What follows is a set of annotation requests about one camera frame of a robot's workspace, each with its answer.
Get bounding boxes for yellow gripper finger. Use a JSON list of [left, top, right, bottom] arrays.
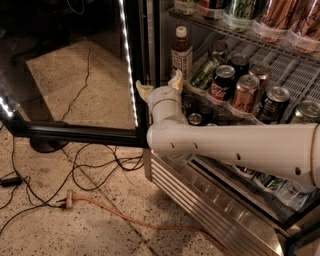
[[168, 69, 184, 93], [135, 80, 154, 101]]

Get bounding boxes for brown tea bottle white cap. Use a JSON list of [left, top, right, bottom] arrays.
[[171, 26, 193, 81]]

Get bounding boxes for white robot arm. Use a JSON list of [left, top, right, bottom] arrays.
[[136, 71, 320, 187]]

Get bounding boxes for stainless steel fridge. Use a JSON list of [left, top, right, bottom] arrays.
[[143, 0, 320, 256]]

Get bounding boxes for glass fridge door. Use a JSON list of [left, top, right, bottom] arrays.
[[0, 0, 147, 147]]

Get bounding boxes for green can bottom shelf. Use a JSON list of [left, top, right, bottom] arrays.
[[255, 173, 284, 191]]

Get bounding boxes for clear water bottle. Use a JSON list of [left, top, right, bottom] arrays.
[[277, 181, 316, 211]]

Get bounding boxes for green soda can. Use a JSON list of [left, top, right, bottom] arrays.
[[190, 59, 220, 90]]

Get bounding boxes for red cola can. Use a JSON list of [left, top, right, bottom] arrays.
[[209, 65, 235, 101]]

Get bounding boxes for dark can second row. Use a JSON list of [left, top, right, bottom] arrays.
[[228, 54, 249, 80]]

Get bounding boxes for orange soda can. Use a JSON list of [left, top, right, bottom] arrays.
[[232, 74, 260, 113]]

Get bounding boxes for copper can second row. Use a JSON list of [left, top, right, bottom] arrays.
[[249, 62, 271, 89]]

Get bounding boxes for black soda can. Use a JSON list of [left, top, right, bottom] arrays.
[[257, 86, 290, 124]]

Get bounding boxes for black round stand base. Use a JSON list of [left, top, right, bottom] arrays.
[[30, 137, 68, 153]]

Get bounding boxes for black power adapter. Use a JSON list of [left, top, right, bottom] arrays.
[[0, 177, 22, 187]]

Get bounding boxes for black floor cables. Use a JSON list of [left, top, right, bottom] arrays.
[[0, 39, 145, 234]]

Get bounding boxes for orange extension cord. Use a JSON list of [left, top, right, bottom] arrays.
[[55, 189, 236, 256]]

